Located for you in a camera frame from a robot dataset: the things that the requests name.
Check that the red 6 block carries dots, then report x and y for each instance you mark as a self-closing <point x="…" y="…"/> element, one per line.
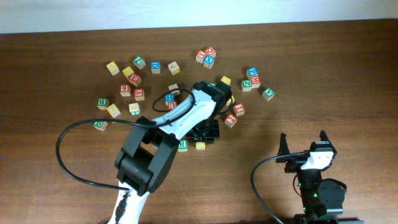
<point x="125" y="90"/>

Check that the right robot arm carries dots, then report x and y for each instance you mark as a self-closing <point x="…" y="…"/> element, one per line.
<point x="322" y="199"/>

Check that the red I block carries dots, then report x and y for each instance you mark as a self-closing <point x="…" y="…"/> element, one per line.
<point x="239" y="109"/>

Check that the plain 8 block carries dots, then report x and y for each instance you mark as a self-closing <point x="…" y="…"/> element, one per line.
<point x="134" y="109"/>

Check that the blue H block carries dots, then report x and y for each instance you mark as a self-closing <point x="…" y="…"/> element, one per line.
<point x="169" y="98"/>

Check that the yellow S block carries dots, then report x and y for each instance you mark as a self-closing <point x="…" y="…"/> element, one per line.
<point x="200" y="145"/>

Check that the blue X block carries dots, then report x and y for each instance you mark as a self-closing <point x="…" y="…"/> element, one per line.
<point x="208" y="61"/>

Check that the green B block lower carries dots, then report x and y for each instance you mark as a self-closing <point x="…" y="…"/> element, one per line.
<point x="100" y="125"/>

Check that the yellow 1 block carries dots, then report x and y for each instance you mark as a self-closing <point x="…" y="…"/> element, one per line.
<point x="113" y="110"/>

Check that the yellow block behind E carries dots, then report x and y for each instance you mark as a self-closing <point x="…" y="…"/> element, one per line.
<point x="128" y="71"/>

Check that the green V block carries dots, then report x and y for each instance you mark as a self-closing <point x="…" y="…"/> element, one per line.
<point x="268" y="94"/>

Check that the plain block yellow side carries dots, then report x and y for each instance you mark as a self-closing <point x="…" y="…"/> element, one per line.
<point x="173" y="68"/>

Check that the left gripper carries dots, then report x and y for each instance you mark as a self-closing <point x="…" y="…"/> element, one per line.
<point x="203" y="134"/>

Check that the red E block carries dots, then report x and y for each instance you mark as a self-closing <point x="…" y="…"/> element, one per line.
<point x="135" y="79"/>

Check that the plain picture block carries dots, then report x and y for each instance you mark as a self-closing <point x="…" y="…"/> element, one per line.
<point x="174" y="89"/>

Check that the blue D block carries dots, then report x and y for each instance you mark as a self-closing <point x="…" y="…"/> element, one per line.
<point x="155" y="67"/>

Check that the green B block upper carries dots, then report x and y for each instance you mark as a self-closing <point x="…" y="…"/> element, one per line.
<point x="102" y="103"/>

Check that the green R block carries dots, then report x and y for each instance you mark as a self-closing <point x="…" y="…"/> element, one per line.
<point x="183" y="146"/>

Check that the red y block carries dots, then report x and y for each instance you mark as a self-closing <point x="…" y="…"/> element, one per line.
<point x="200" y="56"/>
<point x="139" y="94"/>

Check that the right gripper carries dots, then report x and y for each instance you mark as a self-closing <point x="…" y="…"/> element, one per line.
<point x="293" y="163"/>

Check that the green b block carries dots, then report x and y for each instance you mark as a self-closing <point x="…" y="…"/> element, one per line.
<point x="100" y="125"/>
<point x="102" y="103"/>

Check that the red Q block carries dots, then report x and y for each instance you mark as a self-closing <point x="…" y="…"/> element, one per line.
<point x="210" y="51"/>

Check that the red M block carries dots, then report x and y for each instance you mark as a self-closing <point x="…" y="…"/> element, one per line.
<point x="255" y="81"/>

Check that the green N block right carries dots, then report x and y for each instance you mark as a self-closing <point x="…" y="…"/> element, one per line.
<point x="246" y="85"/>

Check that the green P block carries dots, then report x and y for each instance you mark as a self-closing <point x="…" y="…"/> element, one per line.
<point x="139" y="62"/>

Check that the red U block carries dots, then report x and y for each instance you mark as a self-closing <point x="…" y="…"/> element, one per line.
<point x="171" y="105"/>

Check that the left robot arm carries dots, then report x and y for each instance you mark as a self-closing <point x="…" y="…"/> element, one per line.
<point x="149" y="149"/>

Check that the yellow B block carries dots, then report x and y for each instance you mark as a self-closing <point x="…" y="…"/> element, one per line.
<point x="231" y="100"/>

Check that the blue P block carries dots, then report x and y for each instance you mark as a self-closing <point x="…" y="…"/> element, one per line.
<point x="252" y="72"/>

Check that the red Y block top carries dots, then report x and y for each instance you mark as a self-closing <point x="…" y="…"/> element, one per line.
<point x="200" y="56"/>

